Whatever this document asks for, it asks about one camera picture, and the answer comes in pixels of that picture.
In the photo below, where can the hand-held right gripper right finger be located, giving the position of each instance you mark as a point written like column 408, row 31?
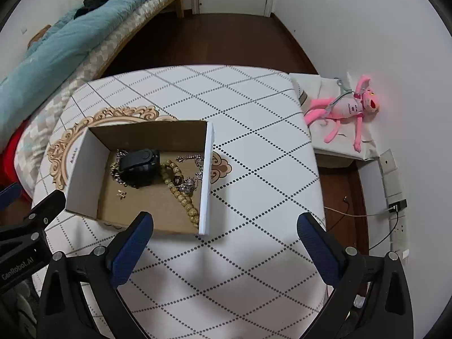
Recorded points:
column 317, row 252

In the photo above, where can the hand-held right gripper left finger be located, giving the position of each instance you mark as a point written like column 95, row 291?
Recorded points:
column 131, row 250

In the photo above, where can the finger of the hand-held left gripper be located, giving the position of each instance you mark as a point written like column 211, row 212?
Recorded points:
column 9, row 197
column 49, row 206

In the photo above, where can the cardboard box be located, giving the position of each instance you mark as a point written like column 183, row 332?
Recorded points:
column 148, row 215

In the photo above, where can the small gold earring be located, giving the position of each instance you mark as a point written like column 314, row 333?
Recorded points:
column 122, row 194

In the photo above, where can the black wristband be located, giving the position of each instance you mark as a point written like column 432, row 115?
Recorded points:
column 137, row 166

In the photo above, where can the red blanket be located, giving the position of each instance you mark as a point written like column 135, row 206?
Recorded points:
column 10, row 162

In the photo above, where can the white charger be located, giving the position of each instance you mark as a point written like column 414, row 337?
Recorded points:
column 405, row 253

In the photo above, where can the black charger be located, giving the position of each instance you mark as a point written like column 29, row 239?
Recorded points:
column 397, row 205

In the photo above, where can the white diamond-print tablecloth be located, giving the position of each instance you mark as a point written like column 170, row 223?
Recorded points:
column 254, row 169

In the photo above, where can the white cloth bag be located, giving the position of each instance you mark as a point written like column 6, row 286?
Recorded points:
column 328, row 148

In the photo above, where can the pink plush toy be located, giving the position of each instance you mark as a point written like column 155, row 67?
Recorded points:
column 349, row 106

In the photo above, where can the blue quilt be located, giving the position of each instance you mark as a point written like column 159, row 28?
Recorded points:
column 53, row 49

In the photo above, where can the brown plush toy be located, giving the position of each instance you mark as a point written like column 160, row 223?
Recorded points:
column 40, row 33

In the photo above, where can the grey wall outlet strip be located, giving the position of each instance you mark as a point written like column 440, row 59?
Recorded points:
column 392, row 183

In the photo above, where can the wooden bed frame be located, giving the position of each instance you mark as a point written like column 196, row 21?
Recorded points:
column 179, row 5

